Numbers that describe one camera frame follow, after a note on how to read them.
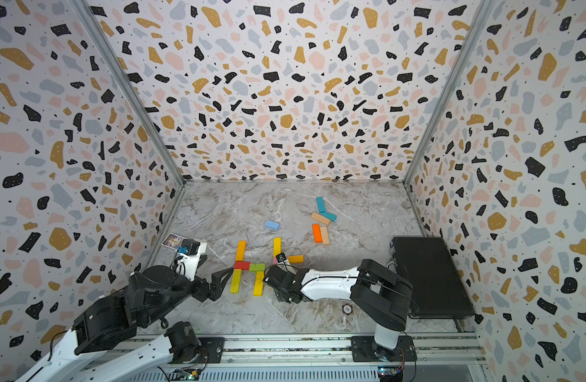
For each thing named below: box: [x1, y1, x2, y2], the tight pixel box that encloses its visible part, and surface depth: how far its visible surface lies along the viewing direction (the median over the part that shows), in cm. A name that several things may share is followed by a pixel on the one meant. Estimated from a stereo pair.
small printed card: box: [160, 232, 188, 250], surface depth 99 cm
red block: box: [234, 261, 251, 271], surface depth 94 cm
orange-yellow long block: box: [235, 240, 247, 262], surface depth 99 cm
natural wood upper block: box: [310, 211, 332, 227], surface depth 108 cm
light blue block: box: [265, 219, 281, 231], surface depth 108 cm
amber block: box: [288, 254, 305, 264], surface depth 97 cm
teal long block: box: [316, 196, 326, 214], surface depth 115 cm
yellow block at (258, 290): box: [253, 271, 265, 297], surface depth 88 cm
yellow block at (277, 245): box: [272, 237, 283, 258], surface depth 99 cm
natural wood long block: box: [320, 226, 330, 246], surface depth 103 cm
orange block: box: [312, 223, 323, 244], surface depth 105 cm
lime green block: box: [249, 262, 266, 273], surface depth 94 cm
